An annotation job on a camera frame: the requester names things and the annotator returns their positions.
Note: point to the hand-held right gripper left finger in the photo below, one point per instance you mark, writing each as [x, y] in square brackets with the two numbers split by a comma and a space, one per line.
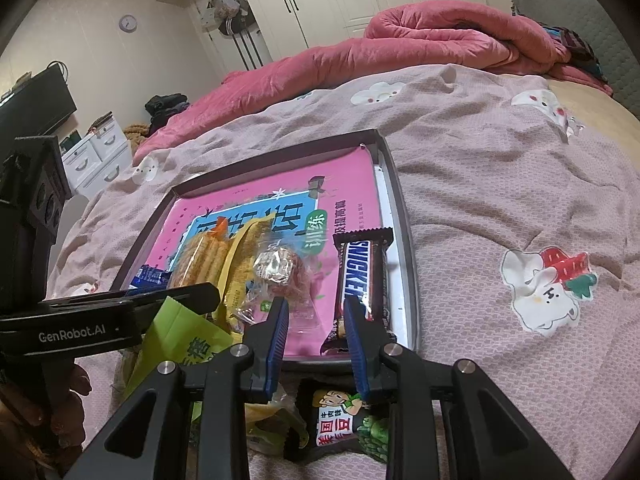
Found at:
[275, 345]

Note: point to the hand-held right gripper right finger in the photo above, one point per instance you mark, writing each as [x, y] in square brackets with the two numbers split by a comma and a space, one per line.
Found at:
[357, 350]

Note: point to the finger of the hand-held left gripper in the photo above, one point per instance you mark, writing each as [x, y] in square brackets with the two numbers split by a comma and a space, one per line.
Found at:
[185, 302]

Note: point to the light green snack packet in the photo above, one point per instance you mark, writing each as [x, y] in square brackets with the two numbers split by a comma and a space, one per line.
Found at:
[175, 330]

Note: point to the orange cracker packet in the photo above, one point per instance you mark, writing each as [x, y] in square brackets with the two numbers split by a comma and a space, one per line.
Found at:
[200, 260]

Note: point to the long yellow snack packet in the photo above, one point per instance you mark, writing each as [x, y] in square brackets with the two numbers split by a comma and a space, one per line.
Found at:
[245, 270]

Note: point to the dark green snack packet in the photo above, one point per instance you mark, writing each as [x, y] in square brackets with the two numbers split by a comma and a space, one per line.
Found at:
[340, 420]

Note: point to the brown chocolate bar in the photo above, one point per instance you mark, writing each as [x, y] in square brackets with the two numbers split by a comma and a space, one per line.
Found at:
[360, 275]

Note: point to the clear-wrapped red candy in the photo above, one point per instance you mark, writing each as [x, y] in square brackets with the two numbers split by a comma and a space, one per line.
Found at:
[282, 270]

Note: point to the dark shallow box tray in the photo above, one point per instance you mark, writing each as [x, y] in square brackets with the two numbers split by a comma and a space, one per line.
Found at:
[400, 240]

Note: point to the person's left hand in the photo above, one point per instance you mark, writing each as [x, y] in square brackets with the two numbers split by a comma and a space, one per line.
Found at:
[67, 420]

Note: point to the blue snack packet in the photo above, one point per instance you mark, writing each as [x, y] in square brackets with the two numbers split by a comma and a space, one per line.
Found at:
[150, 277]

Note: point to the white drawer cabinet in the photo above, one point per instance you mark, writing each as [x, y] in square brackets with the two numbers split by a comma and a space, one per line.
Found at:
[95, 157]

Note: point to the black television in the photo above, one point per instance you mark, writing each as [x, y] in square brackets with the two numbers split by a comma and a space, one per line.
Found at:
[40, 97]

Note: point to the brown plush toy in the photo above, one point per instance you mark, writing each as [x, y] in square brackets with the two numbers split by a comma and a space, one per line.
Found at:
[136, 136]

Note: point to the pink book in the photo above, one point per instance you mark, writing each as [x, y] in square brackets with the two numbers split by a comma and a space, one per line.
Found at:
[300, 180]

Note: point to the dark clothes pile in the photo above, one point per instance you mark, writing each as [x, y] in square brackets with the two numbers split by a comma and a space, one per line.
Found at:
[165, 110]

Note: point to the pink printed bedsheet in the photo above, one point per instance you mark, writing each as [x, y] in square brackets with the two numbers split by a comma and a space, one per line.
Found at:
[500, 185]

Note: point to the hanging bags on hooks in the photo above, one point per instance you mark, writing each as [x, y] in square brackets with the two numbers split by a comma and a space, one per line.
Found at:
[232, 15]

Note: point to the pink quilt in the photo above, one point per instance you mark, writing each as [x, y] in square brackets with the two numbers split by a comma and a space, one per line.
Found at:
[400, 45]

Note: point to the beige mattress sheet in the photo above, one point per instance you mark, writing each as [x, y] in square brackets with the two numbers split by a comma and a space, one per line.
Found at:
[600, 105]

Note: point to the colourful folded clothes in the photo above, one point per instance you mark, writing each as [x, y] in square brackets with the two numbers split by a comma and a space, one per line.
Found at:
[575, 47]

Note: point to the round wall clock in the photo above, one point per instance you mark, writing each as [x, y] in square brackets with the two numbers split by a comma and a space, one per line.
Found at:
[128, 22]

